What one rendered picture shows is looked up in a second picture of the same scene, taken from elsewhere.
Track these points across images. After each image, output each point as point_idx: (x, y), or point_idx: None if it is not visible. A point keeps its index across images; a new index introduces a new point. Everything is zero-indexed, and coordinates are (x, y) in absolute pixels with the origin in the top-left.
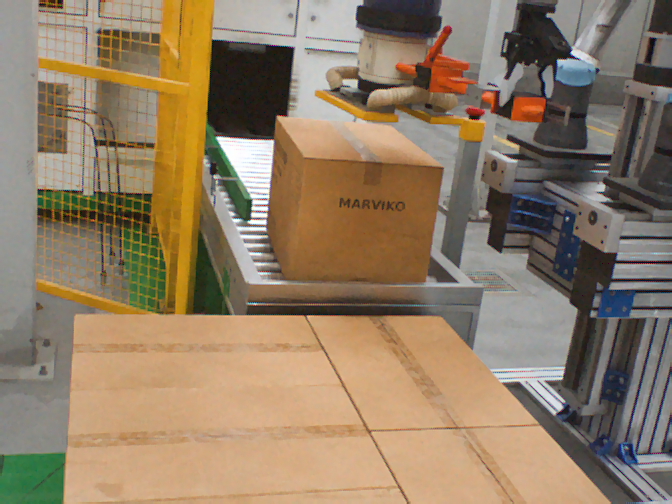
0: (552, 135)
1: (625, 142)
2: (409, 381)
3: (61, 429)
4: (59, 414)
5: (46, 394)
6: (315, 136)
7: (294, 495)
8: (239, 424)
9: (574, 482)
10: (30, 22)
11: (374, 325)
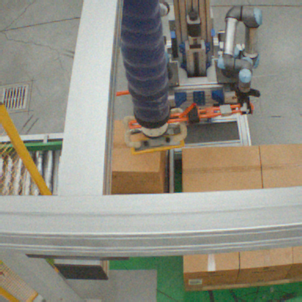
0: (168, 77)
1: (192, 61)
2: (234, 173)
3: (140, 296)
4: (128, 296)
5: (112, 301)
6: (115, 160)
7: None
8: None
9: (285, 148)
10: (49, 266)
11: (191, 174)
